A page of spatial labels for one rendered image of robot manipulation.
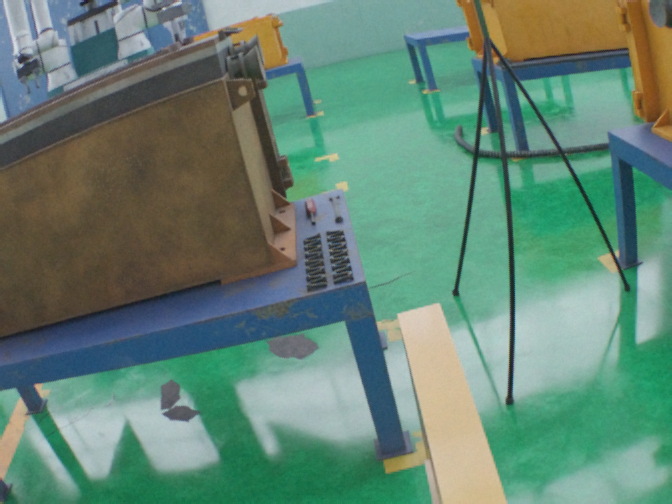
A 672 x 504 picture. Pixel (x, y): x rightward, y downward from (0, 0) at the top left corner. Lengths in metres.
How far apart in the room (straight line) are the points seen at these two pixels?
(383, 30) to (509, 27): 6.68
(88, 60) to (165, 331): 2.05
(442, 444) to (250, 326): 1.54
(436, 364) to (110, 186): 1.65
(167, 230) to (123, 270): 0.21
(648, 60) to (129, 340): 2.31
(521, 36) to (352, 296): 3.21
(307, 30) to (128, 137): 9.24
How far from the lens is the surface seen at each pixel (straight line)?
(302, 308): 1.78
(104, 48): 3.51
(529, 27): 4.67
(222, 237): 1.91
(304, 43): 11.01
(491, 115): 5.11
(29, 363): 2.10
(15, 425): 3.18
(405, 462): 2.07
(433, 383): 0.32
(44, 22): 3.23
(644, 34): 2.76
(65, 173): 1.96
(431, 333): 0.36
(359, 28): 11.07
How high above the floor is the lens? 1.42
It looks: 24 degrees down
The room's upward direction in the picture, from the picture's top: 15 degrees counter-clockwise
